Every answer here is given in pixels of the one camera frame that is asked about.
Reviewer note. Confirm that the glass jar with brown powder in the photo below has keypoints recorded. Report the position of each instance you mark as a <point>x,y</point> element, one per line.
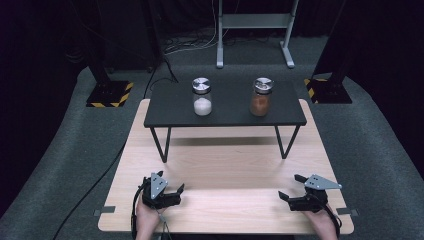
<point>260,101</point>

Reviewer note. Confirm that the grey metal stand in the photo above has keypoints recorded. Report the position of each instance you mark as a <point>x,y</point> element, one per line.
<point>255,20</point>

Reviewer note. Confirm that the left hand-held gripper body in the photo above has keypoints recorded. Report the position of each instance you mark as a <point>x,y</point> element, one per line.
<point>156,195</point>

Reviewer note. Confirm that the glass jar with white powder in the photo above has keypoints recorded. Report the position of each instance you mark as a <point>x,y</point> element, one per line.
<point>202,100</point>

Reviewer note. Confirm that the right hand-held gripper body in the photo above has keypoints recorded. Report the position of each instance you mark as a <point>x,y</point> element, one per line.
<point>313,196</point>

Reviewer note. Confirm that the person's right hand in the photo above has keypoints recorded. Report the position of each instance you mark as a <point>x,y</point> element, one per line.
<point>321,218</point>

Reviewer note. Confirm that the grey tape piece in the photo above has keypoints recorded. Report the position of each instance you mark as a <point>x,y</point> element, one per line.
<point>347,211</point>
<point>105,210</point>

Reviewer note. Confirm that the black stand with striped base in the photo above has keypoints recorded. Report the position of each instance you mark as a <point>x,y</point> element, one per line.
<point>330,90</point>
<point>108,95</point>

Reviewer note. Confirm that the person's left hand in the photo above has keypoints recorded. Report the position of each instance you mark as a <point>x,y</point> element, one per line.
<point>148,216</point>

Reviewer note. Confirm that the black low shelf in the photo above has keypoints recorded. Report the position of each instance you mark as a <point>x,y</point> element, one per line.
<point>230,110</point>

